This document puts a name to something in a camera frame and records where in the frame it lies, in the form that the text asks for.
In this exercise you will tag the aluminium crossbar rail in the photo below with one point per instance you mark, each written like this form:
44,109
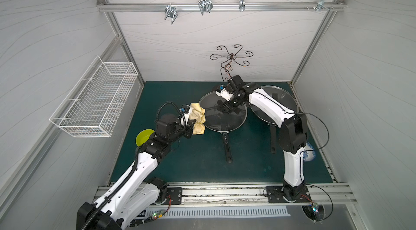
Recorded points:
217,6

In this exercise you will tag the metal hook clamp left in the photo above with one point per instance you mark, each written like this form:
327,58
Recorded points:
171,12

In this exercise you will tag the copper scroll mug tree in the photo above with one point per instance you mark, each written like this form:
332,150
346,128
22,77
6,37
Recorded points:
229,58

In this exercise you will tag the white wire basket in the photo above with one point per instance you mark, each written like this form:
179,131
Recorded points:
93,106

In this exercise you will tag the green plastic bowl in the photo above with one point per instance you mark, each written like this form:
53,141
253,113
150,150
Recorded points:
143,136

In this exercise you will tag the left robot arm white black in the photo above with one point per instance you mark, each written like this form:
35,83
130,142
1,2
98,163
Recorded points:
123,202

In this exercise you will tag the yellow fluffy cloth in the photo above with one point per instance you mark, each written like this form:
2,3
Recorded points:
198,114

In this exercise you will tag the metal hook clamp middle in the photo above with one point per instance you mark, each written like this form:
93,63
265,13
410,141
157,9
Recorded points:
205,6

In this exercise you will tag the left frying pan black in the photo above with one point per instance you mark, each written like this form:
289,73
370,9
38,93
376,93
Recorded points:
226,132

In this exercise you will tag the metal hook clamp right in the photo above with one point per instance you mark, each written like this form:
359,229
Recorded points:
320,6

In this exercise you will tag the frying pan black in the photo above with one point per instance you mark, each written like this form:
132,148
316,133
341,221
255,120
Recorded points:
273,138
226,132

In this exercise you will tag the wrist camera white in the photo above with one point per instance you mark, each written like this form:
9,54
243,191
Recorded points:
185,110
222,92

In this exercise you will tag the metal hook clamp small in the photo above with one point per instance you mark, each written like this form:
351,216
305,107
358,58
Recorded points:
241,5

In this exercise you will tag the right frying pan black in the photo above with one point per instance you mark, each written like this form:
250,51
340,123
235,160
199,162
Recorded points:
273,138

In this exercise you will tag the glass pot lid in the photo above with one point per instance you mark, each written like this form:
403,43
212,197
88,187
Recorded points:
222,113
282,96

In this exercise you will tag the blue white patterned bowl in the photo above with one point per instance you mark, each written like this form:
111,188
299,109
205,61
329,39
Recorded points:
309,153

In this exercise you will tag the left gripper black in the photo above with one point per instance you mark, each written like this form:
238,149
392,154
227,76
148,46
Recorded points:
188,128

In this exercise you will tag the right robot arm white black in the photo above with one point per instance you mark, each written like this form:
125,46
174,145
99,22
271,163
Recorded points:
292,136

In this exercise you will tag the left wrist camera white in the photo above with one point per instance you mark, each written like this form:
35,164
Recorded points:
185,110

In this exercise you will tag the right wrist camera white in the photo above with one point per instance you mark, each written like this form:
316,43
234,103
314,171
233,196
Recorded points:
222,92

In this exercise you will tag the green table mat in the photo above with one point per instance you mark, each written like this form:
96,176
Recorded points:
202,157

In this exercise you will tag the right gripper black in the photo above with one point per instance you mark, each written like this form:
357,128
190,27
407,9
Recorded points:
226,100

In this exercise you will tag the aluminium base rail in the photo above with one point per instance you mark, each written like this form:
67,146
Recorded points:
255,194

